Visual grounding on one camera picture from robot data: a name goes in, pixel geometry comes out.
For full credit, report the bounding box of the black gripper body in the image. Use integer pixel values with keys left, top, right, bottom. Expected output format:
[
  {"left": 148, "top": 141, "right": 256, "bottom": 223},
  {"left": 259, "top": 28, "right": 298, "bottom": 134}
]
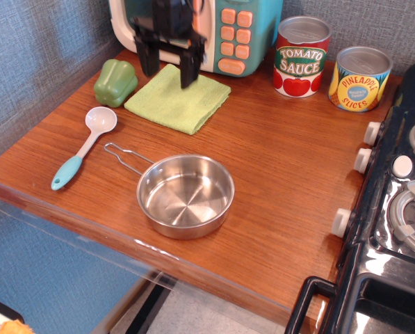
[{"left": 130, "top": 1, "right": 206, "bottom": 56}]

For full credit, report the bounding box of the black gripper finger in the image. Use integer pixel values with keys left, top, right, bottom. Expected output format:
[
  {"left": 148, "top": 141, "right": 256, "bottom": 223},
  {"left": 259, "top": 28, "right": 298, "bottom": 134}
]
[
  {"left": 135, "top": 36, "right": 160, "bottom": 77},
  {"left": 180, "top": 45, "right": 205, "bottom": 89}
]

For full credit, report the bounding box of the green toy bell pepper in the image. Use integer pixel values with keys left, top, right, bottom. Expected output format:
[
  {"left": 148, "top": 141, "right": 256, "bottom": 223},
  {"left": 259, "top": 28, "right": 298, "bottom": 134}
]
[{"left": 94, "top": 59, "right": 138, "bottom": 108}]

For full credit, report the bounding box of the green towel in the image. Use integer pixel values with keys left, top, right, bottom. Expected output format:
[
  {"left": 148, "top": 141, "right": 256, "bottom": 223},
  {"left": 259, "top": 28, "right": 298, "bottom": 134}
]
[{"left": 124, "top": 64, "right": 231, "bottom": 135}]

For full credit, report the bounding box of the teal toy microwave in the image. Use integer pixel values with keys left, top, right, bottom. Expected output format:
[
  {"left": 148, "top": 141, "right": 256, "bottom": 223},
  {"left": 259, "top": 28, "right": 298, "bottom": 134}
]
[{"left": 109, "top": 1, "right": 283, "bottom": 77}]

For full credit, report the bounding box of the white and teal spoon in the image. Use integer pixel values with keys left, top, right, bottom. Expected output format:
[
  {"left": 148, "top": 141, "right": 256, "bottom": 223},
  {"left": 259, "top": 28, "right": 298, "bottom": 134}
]
[{"left": 51, "top": 106, "right": 117, "bottom": 191}]

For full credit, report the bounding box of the tomato sauce can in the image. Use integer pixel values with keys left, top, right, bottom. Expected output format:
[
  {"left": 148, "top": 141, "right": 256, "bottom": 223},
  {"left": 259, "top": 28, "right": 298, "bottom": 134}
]
[{"left": 272, "top": 16, "right": 332, "bottom": 98}]

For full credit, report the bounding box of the small steel pan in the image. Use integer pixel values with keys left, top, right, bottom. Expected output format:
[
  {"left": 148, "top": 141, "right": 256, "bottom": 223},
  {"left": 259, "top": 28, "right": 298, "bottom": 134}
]
[{"left": 104, "top": 143, "right": 235, "bottom": 240}]

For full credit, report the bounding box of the pineapple slices can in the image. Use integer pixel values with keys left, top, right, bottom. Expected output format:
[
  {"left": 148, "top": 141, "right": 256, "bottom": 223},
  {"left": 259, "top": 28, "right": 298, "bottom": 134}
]
[{"left": 328, "top": 46, "right": 393, "bottom": 113}]

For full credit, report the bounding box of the white stove knob top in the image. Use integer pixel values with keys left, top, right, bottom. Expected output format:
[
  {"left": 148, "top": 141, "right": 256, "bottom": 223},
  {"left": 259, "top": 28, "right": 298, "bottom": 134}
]
[{"left": 364, "top": 122, "right": 382, "bottom": 146}]

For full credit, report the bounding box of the white stove knob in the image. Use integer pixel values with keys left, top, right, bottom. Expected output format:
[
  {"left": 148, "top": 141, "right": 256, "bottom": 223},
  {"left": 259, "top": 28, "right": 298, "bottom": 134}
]
[
  {"left": 364, "top": 122, "right": 382, "bottom": 146},
  {"left": 331, "top": 208, "right": 352, "bottom": 238},
  {"left": 353, "top": 148, "right": 372, "bottom": 174}
]

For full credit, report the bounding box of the white stove knob middle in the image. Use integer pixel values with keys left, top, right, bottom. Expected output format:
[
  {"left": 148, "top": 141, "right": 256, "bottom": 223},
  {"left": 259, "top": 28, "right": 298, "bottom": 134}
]
[{"left": 353, "top": 148, "right": 372, "bottom": 174}]

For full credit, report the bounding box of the white stove knob bottom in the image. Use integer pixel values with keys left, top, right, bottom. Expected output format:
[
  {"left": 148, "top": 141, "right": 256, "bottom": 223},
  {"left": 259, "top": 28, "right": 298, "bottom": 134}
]
[{"left": 331, "top": 208, "right": 352, "bottom": 238}]

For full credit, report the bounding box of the white stove button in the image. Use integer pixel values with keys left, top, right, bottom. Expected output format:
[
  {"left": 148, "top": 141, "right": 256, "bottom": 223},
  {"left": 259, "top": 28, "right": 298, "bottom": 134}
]
[{"left": 392, "top": 155, "right": 413, "bottom": 178}]

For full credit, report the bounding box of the grey burner lower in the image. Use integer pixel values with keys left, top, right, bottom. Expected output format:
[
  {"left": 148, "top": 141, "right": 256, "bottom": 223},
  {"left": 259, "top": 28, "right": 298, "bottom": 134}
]
[{"left": 388, "top": 180, "right": 415, "bottom": 252}]

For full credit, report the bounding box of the black toy stove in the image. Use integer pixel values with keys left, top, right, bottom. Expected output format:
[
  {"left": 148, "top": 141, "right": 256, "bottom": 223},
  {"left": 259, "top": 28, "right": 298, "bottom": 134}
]
[{"left": 313, "top": 64, "right": 415, "bottom": 333}]

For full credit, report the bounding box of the orange object bottom left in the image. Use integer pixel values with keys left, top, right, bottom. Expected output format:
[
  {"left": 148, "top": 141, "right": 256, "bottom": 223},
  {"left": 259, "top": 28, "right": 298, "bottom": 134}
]
[{"left": 0, "top": 319, "right": 34, "bottom": 334}]

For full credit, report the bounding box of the black oven door handle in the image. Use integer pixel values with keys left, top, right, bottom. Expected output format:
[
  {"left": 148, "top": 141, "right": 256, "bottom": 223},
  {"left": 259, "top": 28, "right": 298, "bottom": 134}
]
[{"left": 285, "top": 276, "right": 336, "bottom": 334}]

